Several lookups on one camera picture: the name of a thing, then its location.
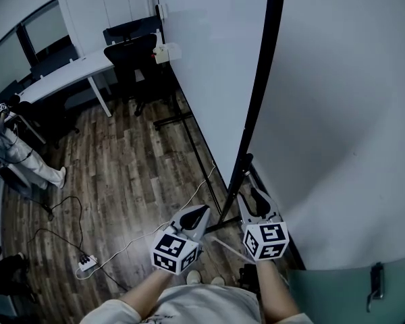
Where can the whiteboard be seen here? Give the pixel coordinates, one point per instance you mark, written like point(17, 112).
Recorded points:
point(216, 62)

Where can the person's right shoe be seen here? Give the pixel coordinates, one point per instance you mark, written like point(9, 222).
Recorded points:
point(217, 281)

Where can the thin white rod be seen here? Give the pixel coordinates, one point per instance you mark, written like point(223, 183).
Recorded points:
point(229, 247)

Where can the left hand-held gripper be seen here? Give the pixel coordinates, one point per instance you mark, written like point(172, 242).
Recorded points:
point(172, 251)

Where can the frosted glass door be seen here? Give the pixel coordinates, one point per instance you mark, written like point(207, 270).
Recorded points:
point(341, 295)

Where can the person's left forearm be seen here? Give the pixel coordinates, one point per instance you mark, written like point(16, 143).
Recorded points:
point(145, 292)

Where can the black office chair with headrest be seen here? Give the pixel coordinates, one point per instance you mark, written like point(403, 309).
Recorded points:
point(135, 66)

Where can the person's shoe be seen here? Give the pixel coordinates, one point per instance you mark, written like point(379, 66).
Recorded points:
point(193, 278)
point(217, 281)

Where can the person's right forearm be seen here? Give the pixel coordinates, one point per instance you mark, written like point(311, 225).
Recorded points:
point(276, 289)

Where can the person's light t-shirt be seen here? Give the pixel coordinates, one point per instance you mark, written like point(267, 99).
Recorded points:
point(206, 305)

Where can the dark desk divider panel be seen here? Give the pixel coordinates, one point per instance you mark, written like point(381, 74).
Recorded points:
point(54, 61)
point(121, 29)

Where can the white power strip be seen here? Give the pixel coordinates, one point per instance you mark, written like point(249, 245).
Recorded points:
point(87, 263)

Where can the person's left shoe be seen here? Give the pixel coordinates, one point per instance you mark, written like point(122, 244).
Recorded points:
point(193, 278)

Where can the glass window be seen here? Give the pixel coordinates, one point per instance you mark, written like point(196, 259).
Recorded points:
point(6, 49)

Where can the small white box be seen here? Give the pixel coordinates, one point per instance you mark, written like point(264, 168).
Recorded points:
point(163, 53)

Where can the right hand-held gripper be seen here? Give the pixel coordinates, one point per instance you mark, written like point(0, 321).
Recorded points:
point(266, 241)

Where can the white desk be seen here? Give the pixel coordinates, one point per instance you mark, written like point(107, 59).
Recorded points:
point(67, 76)

